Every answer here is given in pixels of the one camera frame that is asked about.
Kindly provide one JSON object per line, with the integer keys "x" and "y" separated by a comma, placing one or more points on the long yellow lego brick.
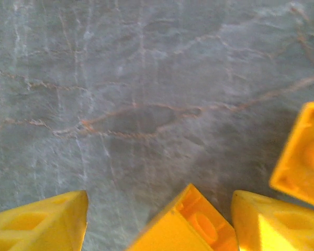
{"x": 183, "y": 230}
{"x": 301, "y": 157}

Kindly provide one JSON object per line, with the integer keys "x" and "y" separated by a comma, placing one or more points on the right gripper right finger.
{"x": 277, "y": 227}

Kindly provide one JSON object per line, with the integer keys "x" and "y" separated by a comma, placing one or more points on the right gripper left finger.
{"x": 42, "y": 225}

